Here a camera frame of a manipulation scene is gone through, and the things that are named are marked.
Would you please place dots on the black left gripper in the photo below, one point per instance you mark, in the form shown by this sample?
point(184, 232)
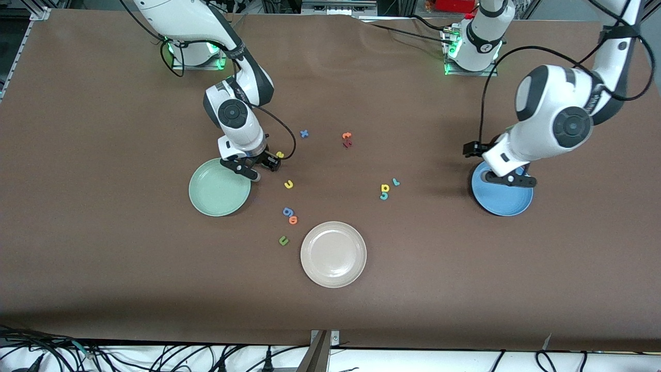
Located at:
point(472, 149)

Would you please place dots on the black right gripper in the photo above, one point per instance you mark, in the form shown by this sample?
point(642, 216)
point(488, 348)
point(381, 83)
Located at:
point(265, 158)

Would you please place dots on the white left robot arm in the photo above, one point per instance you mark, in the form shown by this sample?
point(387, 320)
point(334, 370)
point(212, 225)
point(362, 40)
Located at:
point(542, 103)

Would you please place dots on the blue plate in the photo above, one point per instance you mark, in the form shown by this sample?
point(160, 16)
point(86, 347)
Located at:
point(506, 201)

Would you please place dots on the green plate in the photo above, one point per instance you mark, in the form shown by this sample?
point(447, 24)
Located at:
point(211, 196)

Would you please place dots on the beige plate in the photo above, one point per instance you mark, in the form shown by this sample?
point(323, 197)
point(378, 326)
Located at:
point(333, 254)

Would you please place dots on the red object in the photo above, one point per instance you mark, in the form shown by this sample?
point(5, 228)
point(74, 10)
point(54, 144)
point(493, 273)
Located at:
point(443, 5)

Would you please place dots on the grey metal box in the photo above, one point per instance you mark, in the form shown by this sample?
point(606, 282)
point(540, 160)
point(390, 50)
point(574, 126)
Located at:
point(335, 6)

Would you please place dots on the black power plug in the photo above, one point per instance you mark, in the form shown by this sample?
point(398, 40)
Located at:
point(267, 359)

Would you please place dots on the white paper tag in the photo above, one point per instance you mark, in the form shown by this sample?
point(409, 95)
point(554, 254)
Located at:
point(548, 341)

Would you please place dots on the metal corner bracket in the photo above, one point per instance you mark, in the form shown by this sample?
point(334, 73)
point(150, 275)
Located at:
point(334, 338)

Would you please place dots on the aluminium profile post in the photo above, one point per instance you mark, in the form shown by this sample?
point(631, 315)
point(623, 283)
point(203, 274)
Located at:
point(317, 356)

